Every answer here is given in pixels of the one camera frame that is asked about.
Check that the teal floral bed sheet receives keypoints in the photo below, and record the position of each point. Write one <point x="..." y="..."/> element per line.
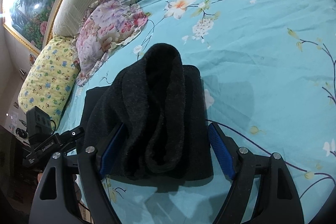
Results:
<point x="262" y="69"/>

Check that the yellow printed pillow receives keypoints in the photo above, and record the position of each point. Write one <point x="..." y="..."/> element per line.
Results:
<point x="50" y="77"/>

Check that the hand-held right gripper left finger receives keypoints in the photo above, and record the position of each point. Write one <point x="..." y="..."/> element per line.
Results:
<point x="111" y="148"/>

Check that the pink floral ruffled pillow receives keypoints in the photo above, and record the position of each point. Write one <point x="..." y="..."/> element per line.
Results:
<point x="105" y="27"/>

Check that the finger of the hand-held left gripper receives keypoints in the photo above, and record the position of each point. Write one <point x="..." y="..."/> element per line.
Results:
<point x="73" y="133"/>

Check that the gold framed landscape painting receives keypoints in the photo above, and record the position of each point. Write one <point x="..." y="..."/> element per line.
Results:
<point x="34" y="1"/>

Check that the black pants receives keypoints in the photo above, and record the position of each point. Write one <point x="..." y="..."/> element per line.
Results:
<point x="157" y="108"/>

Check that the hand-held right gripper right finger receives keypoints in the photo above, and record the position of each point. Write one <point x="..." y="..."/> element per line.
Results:
<point x="220" y="150"/>

